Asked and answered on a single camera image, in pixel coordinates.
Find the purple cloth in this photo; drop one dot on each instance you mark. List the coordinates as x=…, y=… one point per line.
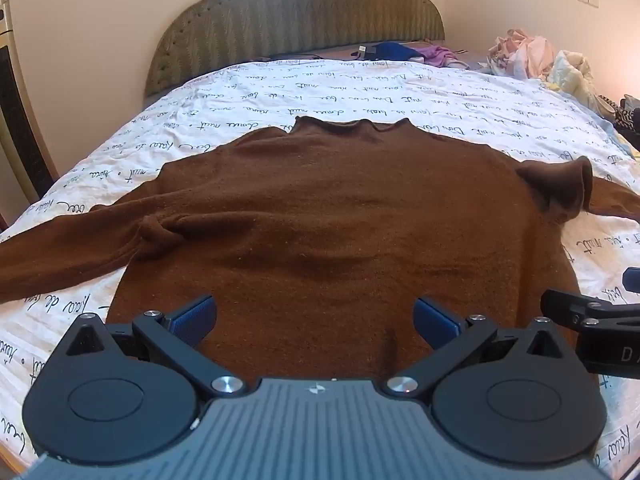
x=437, y=54

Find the brown knit sweater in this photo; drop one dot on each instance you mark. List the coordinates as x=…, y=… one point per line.
x=320, y=210

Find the green upholstered headboard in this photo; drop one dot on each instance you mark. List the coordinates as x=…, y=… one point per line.
x=300, y=10

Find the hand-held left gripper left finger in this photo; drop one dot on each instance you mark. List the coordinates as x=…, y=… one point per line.
x=192, y=321

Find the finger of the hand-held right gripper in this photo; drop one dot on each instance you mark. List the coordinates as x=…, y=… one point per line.
x=575, y=310
x=633, y=280

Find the cream padded jacket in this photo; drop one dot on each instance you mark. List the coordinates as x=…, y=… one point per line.
x=575, y=77

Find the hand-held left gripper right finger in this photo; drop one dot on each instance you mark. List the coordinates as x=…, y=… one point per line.
x=436, y=321

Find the black-and-white patterned cloth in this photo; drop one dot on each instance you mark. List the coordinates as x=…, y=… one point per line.
x=617, y=110

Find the small white tag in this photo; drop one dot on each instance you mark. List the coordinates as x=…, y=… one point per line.
x=363, y=51

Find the pile of pink clothes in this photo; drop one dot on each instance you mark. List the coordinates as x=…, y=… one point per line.
x=525, y=52

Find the white script-printed blanket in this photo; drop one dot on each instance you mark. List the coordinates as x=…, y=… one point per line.
x=225, y=105

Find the dark clothes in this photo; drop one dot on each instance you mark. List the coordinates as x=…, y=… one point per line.
x=632, y=132

